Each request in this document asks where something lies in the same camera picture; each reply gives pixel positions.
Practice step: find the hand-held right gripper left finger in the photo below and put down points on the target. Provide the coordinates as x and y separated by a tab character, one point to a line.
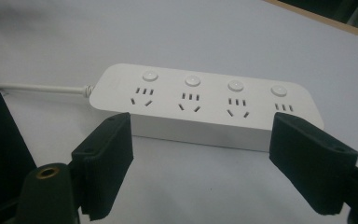
105	161

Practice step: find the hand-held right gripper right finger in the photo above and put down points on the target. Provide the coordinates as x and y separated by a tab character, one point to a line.
310	165

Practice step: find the white power strip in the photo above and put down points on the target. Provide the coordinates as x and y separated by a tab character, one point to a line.
205	105

